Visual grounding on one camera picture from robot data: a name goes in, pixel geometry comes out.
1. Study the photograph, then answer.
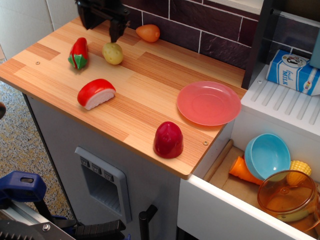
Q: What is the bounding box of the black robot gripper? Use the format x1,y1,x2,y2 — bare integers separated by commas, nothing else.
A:
75,0,130,43

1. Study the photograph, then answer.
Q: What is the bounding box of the yellow toy potato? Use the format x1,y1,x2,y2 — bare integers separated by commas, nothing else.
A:
102,42,124,65

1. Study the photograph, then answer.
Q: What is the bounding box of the pink plastic plate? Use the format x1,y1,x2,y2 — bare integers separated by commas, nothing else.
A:
176,81,242,126

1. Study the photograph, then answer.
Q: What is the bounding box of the red toy chili pepper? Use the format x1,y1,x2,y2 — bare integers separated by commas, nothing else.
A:
68,37,89,69

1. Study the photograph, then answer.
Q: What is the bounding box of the orange toy fruit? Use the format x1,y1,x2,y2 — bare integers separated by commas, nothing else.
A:
135,24,161,43

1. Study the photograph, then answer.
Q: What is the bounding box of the dark red toy pepper half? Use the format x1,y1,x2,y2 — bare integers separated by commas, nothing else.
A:
153,121,184,159

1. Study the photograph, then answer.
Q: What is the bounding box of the grey toy ice dispenser panel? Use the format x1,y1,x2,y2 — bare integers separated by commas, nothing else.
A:
75,146,132,224

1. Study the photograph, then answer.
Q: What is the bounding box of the blue clamp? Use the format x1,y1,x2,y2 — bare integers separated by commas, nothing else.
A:
0,170,47,205

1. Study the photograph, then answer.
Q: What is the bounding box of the blue and white milk carton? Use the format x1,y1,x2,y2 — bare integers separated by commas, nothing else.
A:
266,49,320,96

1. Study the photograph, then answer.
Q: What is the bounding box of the orange toy ice cream cone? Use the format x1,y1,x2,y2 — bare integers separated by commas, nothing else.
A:
229,156,263,186

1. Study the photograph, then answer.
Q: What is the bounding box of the black ridged clamp bar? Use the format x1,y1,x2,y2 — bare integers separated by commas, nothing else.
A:
73,220,126,240

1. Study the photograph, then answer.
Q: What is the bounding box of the light blue plastic bowl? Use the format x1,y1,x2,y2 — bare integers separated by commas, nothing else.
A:
244,133,291,181

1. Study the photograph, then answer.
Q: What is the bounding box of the white toy sink basin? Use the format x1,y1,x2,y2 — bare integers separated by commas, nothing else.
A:
177,67,320,240

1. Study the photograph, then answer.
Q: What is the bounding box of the yellow toy corn cob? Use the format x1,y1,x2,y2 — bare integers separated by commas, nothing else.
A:
286,160,312,186

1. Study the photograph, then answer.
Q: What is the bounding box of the transparent orange plastic pot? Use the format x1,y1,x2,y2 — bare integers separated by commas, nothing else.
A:
257,170,320,233

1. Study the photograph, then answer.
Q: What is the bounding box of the black cabinet door handle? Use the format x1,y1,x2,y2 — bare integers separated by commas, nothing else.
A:
138,204,158,240

